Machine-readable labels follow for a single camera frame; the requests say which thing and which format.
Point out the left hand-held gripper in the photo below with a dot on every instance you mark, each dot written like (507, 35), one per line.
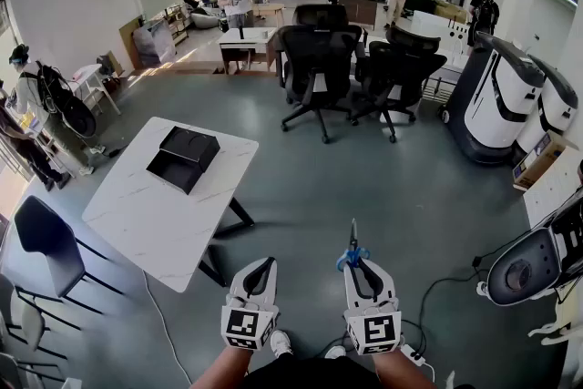
(248, 325)

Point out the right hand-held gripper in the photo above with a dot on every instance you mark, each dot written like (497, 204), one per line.
(373, 330)

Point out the black box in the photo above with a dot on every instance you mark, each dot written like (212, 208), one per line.
(187, 155)

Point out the person's right forearm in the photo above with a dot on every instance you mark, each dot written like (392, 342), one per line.
(403, 371)

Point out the person's left forearm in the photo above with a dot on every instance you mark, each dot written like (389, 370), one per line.
(223, 369)

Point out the cardboard box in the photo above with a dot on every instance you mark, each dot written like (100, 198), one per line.
(542, 164)

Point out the person's left white shoe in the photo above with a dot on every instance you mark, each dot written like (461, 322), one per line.
(280, 341)

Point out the person's white shoe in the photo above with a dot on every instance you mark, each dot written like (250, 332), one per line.
(280, 341)
(335, 351)

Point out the person's right white shoe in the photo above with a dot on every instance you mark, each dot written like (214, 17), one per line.
(335, 351)

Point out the white power strip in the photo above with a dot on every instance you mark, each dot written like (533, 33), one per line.
(413, 354)

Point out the person's black clothing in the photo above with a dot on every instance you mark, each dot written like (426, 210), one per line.
(314, 373)

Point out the white marble table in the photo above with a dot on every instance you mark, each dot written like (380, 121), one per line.
(150, 218)

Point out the white robot with black dish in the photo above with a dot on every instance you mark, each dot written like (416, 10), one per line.
(528, 264)

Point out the white locker cabinet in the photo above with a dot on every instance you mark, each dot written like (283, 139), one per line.
(553, 191)

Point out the dark upholstered chair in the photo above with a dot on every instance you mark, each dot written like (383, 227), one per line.
(50, 246)

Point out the black office chair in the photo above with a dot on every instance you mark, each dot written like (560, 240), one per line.
(319, 54)
(403, 68)

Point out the white and black service robot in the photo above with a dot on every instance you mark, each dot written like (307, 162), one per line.
(553, 105)
(496, 100)

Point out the beige upholstered chair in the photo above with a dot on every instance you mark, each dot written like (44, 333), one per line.
(27, 323)

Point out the small white desk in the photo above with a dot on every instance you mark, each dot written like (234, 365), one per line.
(246, 42)

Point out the white side table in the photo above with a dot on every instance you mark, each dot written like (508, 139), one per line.
(88, 79)

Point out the white panel cabinet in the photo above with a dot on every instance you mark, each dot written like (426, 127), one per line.
(439, 29)

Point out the grey beanbag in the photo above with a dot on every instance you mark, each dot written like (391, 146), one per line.
(205, 19)

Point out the light wooden table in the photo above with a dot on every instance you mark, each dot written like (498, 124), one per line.
(269, 10)

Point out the dark wooden desk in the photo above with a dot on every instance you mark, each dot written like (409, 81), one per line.
(362, 7)

